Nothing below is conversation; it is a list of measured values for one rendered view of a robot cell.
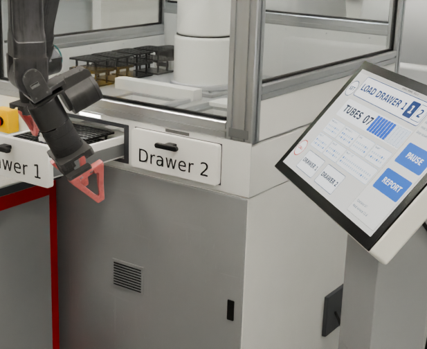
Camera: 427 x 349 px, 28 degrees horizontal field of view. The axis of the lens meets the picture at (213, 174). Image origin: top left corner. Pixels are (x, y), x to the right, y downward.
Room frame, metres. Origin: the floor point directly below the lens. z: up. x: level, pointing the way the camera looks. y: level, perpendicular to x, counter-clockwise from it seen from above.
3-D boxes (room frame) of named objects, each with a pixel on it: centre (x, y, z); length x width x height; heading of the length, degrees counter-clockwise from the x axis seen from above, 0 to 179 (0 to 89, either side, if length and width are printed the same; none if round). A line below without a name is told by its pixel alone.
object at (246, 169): (2.77, 0.06, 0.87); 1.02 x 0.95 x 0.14; 56
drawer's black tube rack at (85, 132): (2.31, 0.42, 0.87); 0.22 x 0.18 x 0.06; 146
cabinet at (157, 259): (2.77, 0.06, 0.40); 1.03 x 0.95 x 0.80; 56
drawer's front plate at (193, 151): (2.22, 0.11, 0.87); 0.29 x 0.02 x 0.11; 56
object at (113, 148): (2.32, 0.42, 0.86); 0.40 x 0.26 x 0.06; 146
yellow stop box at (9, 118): (2.56, 0.65, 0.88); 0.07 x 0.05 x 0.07; 56
